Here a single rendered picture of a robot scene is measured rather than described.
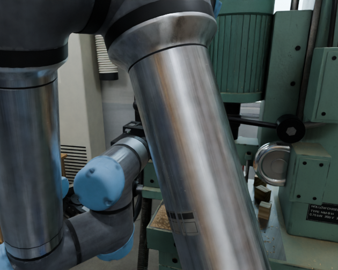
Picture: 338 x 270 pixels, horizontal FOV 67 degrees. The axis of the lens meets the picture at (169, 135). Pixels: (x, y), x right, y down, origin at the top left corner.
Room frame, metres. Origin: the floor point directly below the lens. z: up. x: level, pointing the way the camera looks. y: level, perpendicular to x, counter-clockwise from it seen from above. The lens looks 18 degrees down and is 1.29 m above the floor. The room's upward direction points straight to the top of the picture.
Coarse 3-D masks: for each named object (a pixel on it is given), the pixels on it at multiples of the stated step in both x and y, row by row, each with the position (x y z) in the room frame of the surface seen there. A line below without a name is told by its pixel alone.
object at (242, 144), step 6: (240, 138) 0.76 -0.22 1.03; (246, 138) 0.76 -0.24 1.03; (252, 138) 0.76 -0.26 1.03; (240, 144) 0.71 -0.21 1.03; (246, 144) 0.70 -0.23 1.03; (252, 144) 0.70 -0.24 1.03; (258, 144) 0.70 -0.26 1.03; (240, 150) 0.71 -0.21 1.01; (246, 150) 0.70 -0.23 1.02; (252, 150) 0.70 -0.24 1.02; (240, 156) 0.71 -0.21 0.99; (252, 156) 0.70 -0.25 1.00; (240, 162) 0.71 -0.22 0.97; (252, 162) 0.70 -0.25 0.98
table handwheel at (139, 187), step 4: (136, 180) 0.87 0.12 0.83; (132, 184) 0.82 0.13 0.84; (136, 184) 0.83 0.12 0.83; (140, 184) 0.95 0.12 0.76; (132, 188) 0.81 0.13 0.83; (136, 188) 0.82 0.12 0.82; (140, 188) 0.82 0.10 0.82; (132, 192) 0.81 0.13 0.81; (136, 192) 0.82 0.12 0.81; (140, 192) 0.81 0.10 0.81; (140, 196) 0.92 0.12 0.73; (140, 200) 0.91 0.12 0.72; (136, 204) 0.90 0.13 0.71; (140, 204) 0.90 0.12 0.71; (136, 208) 0.88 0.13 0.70; (140, 208) 0.88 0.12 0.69; (136, 212) 0.86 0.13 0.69; (136, 216) 0.84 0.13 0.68
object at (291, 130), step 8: (136, 104) 0.66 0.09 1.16; (232, 120) 0.61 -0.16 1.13; (240, 120) 0.60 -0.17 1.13; (248, 120) 0.60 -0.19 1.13; (280, 120) 0.58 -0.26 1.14; (288, 120) 0.56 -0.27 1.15; (296, 120) 0.55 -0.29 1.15; (272, 128) 0.58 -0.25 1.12; (280, 128) 0.56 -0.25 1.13; (288, 128) 0.56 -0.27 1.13; (296, 128) 0.55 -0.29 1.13; (304, 128) 0.55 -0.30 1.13; (280, 136) 0.56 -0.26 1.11; (288, 136) 0.55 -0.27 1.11; (296, 136) 0.55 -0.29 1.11
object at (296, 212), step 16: (320, 16) 0.62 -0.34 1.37; (336, 16) 0.59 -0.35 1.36; (320, 32) 0.60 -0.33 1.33; (336, 32) 0.59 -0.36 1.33; (320, 128) 0.59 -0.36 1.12; (336, 128) 0.58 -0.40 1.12; (336, 144) 0.58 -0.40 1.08; (336, 160) 0.57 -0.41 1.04; (336, 176) 0.57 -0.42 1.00; (336, 192) 0.57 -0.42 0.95; (288, 208) 0.63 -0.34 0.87; (304, 208) 0.59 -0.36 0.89; (288, 224) 0.60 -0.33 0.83; (304, 224) 0.59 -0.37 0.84; (320, 224) 0.58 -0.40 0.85; (336, 224) 0.57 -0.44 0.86; (336, 240) 0.56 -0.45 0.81
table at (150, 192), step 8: (144, 192) 0.73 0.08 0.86; (152, 192) 0.72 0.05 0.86; (160, 192) 0.71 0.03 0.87; (152, 232) 0.50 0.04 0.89; (160, 232) 0.49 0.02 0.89; (168, 232) 0.49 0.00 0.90; (152, 240) 0.50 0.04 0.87; (160, 240) 0.49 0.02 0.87; (168, 240) 0.49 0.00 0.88; (152, 248) 0.50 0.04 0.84; (160, 248) 0.49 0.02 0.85; (168, 248) 0.49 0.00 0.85; (176, 248) 0.48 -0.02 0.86
